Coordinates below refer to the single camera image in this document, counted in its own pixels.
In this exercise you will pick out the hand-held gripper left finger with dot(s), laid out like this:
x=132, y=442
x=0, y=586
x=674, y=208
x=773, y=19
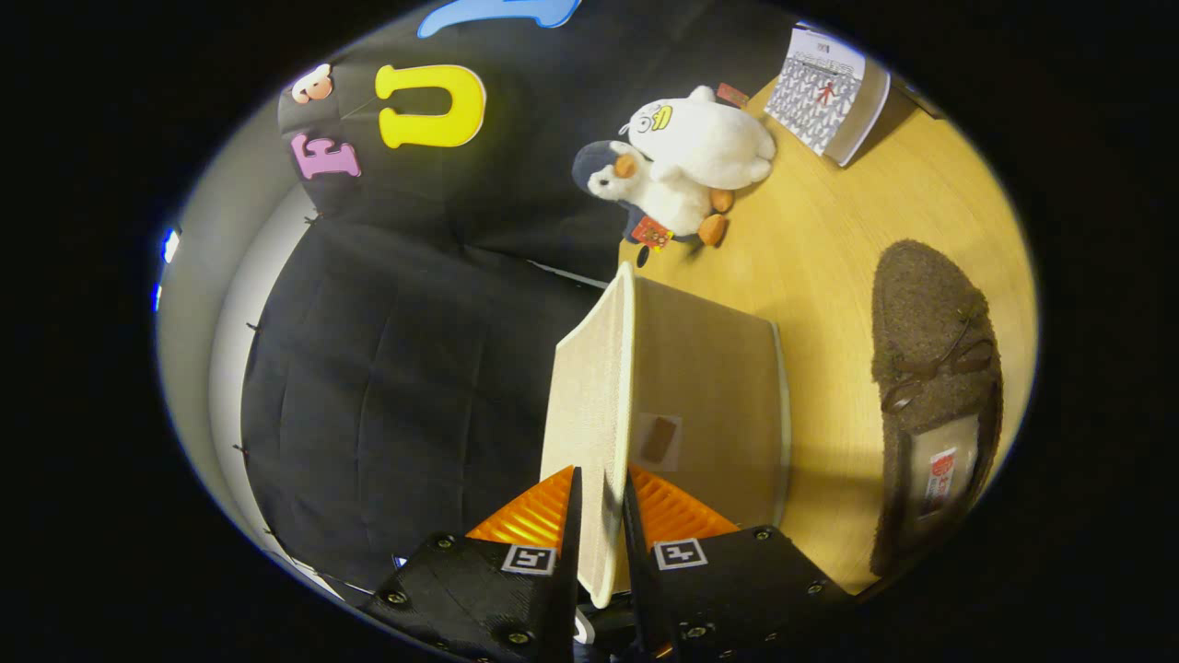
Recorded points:
x=564, y=608

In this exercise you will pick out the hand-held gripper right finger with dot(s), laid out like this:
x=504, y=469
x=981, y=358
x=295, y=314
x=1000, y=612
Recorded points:
x=640, y=608

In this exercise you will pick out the cream fabric storage box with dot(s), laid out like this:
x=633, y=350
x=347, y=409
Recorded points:
x=700, y=368

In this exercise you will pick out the brown fuzzy slipper shoe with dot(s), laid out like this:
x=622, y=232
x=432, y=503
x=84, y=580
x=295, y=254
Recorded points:
x=921, y=313

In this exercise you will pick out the blue and white penguin plush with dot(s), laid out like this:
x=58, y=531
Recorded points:
x=663, y=198

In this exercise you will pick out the white duck plush toy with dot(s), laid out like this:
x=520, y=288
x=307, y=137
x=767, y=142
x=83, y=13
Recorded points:
x=709, y=138

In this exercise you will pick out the grey patterned cover book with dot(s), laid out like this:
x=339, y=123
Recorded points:
x=815, y=92

